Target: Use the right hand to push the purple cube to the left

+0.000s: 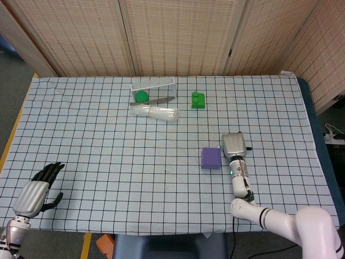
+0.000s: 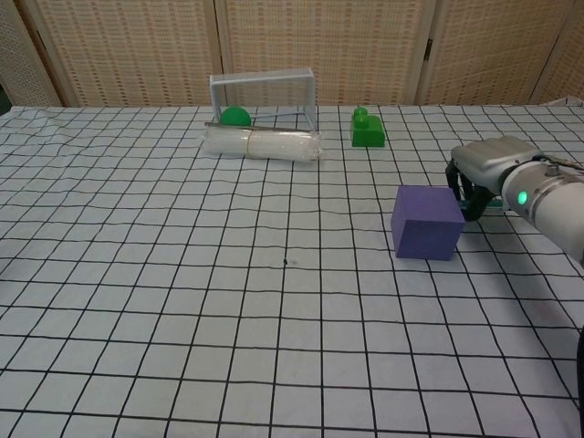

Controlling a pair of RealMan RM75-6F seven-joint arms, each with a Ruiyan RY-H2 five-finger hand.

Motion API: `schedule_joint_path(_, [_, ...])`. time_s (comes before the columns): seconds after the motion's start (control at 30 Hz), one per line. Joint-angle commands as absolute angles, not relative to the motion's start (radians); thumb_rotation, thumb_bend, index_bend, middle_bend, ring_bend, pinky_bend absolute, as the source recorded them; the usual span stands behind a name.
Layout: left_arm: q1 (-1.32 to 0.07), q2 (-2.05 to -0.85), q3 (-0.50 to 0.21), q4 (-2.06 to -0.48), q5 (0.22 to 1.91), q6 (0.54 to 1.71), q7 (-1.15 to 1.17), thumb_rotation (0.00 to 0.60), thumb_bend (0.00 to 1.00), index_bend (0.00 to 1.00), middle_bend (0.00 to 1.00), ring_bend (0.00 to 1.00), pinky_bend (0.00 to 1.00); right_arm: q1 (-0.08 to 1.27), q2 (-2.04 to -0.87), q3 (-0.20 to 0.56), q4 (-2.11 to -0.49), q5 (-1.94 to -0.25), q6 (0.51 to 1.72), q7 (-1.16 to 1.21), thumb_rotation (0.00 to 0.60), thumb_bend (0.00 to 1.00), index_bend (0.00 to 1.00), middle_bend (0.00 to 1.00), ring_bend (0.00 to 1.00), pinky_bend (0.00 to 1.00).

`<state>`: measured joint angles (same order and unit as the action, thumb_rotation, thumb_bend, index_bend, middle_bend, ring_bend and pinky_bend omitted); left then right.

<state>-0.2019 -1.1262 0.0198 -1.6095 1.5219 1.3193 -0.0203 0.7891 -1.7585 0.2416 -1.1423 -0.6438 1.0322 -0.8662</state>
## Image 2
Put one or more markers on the white black-grid tablecloth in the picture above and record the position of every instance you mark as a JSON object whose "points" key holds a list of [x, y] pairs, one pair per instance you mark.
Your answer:
{"points": [[182, 296]]}

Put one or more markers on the purple foam cube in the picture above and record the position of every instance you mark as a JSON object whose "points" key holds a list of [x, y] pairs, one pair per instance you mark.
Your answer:
{"points": [[426, 223]]}

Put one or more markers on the green toy building block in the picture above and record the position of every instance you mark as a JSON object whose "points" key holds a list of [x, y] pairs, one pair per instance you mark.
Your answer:
{"points": [[367, 134]]}

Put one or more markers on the white miniature goal frame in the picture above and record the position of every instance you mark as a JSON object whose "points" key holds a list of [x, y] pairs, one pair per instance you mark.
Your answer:
{"points": [[262, 81]]}

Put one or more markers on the woven rattan folding screen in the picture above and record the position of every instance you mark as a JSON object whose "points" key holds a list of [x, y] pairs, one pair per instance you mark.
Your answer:
{"points": [[319, 45]]}

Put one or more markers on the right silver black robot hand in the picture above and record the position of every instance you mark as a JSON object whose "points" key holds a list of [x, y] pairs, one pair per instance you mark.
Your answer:
{"points": [[493, 157]]}

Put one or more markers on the metal screen hinge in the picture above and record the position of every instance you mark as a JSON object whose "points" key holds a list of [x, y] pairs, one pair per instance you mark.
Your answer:
{"points": [[428, 48]]}

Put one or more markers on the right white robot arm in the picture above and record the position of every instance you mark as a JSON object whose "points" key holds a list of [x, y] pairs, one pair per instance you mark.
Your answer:
{"points": [[552, 201]]}

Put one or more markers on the green ball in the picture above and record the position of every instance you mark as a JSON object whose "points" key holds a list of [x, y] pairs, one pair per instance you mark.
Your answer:
{"points": [[236, 117]]}

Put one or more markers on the green whiteboard marker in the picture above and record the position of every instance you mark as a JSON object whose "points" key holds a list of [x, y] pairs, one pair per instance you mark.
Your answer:
{"points": [[497, 205]]}

